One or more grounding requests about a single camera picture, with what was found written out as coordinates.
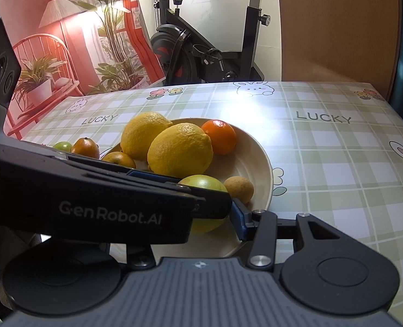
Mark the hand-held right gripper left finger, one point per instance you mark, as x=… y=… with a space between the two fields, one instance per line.
x=140 y=252

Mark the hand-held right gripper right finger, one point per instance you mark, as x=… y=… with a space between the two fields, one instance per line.
x=239 y=218

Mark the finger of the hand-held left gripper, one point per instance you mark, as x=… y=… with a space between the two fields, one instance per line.
x=211 y=206
x=154 y=176

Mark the yellow-green citrus fruit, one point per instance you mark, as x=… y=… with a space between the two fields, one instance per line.
x=201 y=181

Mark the small tan round fruit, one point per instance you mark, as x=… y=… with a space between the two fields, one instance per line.
x=239 y=188

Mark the yellow lemon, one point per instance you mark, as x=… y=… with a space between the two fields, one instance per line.
x=140 y=136
x=179 y=151

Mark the small yellow-orange tangerine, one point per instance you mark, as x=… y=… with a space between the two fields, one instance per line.
x=118 y=159

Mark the beige round plate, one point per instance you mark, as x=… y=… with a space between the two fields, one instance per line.
x=249 y=167

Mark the orange tangerine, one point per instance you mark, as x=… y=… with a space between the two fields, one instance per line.
x=220 y=138
x=85 y=147

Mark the small green fruit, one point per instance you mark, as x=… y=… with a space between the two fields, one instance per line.
x=62 y=146

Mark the green checked tablecloth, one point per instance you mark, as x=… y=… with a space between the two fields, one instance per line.
x=324 y=160

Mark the black exercise bike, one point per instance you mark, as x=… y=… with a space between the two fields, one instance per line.
x=181 y=58

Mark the wooden panel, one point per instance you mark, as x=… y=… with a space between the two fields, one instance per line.
x=337 y=24

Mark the red printed wall tapestry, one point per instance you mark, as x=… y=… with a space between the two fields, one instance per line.
x=34 y=0

